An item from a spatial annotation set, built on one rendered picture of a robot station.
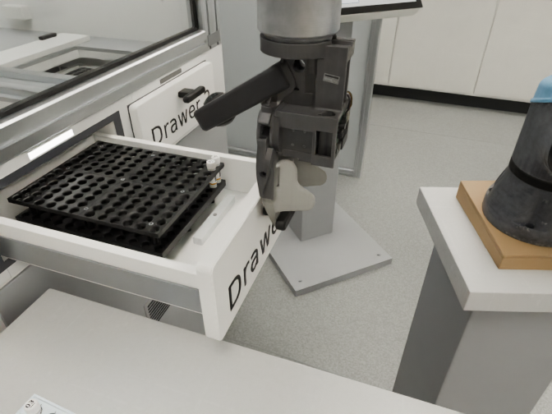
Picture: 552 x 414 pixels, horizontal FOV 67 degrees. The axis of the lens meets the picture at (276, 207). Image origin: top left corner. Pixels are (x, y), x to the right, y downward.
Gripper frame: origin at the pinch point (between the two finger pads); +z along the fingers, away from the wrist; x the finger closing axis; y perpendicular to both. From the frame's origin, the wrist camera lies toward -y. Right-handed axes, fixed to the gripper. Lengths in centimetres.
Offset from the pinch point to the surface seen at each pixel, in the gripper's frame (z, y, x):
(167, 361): 14.6, -8.4, -14.9
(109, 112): -2.7, -32.9, 12.4
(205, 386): 14.5, -2.6, -16.4
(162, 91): -2.2, -31.2, 25.3
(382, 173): 90, 4, 172
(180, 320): 56, -33, 20
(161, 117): 2.2, -31.1, 23.6
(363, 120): 57, -9, 164
